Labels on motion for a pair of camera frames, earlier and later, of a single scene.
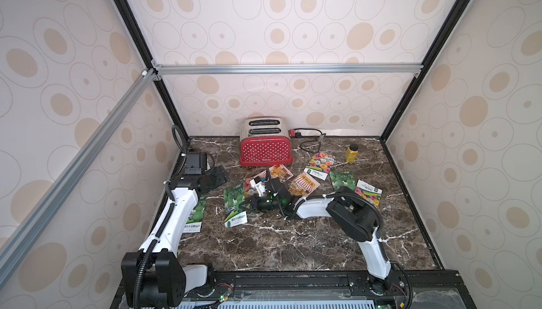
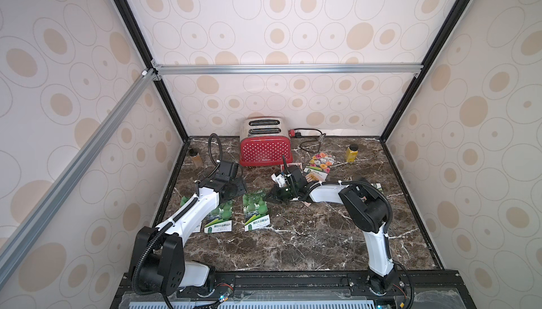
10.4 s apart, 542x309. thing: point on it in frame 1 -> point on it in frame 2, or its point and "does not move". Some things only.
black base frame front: x=329 y=289 does not move
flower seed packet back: x=320 y=165 does not move
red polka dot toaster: x=265 y=141 does not move
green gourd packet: x=235 y=205 -> x=256 y=211
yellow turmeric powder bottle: x=351 y=152 does not move
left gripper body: x=215 y=177 -> x=237 y=188
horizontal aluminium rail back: x=389 y=69 does not move
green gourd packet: x=339 y=178 -> x=221 y=219
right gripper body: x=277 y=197 -> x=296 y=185
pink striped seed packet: x=277 y=172 -> x=283 y=167
